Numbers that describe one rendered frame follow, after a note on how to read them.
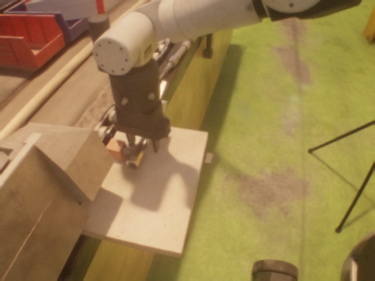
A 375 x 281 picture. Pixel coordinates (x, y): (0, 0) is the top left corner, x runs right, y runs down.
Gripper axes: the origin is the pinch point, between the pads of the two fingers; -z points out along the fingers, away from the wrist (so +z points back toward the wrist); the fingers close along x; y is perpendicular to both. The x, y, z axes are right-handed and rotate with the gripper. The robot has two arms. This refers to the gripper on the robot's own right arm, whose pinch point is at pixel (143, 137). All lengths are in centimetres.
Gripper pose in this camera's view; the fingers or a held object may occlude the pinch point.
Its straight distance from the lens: 59.7
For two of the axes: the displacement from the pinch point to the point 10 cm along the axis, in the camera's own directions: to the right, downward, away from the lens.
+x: -9.6, -2.2, 1.9
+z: 0.1, -6.8, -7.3
